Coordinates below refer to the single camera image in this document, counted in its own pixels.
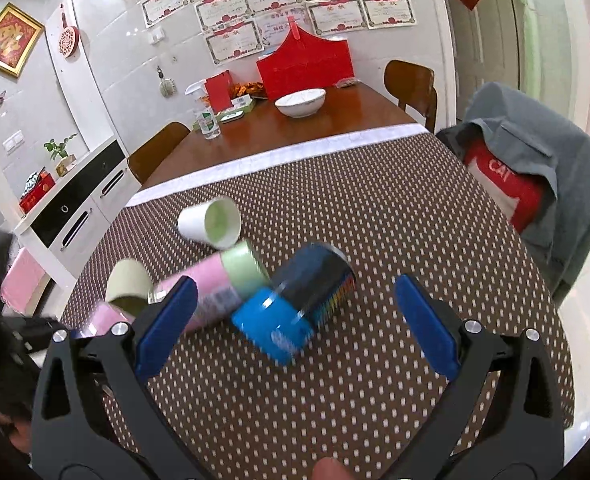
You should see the pink clear plastic cup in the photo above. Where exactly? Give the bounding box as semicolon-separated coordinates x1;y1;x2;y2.
77;302;134;338

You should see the pale green plastic cup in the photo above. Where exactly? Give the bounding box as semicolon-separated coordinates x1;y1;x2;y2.
105;258;153;316

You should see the pink green clear cup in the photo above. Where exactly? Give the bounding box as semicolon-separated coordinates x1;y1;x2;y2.
149;240;270;333

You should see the blue black cup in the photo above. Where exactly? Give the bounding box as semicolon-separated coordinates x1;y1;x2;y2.
231;243;356;366

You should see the white paper cup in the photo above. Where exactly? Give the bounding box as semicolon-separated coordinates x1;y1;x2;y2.
177;196;242;250

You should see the person's left hand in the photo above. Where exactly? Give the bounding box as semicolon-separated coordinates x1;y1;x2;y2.
0;412;31;455

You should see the person's right hand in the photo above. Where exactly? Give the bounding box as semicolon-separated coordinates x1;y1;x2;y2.
311;457;353;480

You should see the pink cloth on sofa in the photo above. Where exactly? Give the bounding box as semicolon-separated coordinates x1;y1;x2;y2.
1;248;50;316

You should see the white black sideboard cabinet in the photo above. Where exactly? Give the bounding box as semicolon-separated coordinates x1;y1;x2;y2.
14;136;140;290

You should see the grey jacket on chair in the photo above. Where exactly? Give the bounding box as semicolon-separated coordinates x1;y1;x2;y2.
437;82;590;304

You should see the red cat pillow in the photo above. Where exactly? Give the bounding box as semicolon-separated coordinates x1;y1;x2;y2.
464;138;544;233

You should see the red box on cabinet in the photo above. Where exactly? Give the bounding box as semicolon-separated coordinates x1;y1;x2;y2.
19;167;55;214

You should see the small potted plant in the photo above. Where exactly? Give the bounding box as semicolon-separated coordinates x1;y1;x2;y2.
43;133;77;177

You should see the wooden chair left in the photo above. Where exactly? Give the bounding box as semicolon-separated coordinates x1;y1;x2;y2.
128;122;191;184

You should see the wooden chair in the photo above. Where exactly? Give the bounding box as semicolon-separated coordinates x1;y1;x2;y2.
384;60;438;132
128;122;191;184

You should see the clear spray bottle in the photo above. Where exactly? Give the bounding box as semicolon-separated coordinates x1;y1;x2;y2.
185;80;221;140

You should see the green tray on table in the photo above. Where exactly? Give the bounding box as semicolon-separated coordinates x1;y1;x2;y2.
191;96;256;129

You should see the wooden chair right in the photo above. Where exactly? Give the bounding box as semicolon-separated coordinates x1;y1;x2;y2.
384;60;438;132

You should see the small red box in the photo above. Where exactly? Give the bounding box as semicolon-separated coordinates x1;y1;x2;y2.
205;70;233;113

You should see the white ceramic bowl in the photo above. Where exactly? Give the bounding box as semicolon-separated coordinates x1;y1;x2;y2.
274;88;327;118

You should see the gold framed red picture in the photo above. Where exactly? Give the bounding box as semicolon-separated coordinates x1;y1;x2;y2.
0;2;44;78

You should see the red gift bag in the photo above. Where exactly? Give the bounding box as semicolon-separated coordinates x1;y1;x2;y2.
256;18;355;101

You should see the red round wall ornament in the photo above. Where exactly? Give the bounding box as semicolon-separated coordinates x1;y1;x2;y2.
58;4;79;58

